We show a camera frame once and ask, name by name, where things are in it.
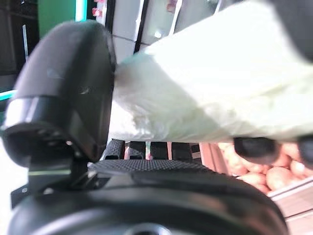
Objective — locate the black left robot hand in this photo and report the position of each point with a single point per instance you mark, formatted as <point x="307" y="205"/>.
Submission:
<point x="73" y="85"/>

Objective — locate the napa cabbage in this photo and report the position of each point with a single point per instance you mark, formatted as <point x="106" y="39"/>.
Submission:
<point x="207" y="73"/>

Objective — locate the brown potato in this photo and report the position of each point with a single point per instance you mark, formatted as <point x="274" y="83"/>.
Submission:
<point x="254" y="179"/>
<point x="277" y="178"/>

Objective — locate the wooden slatted crate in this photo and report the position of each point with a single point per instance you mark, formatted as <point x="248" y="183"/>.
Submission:
<point x="296" y="203"/>

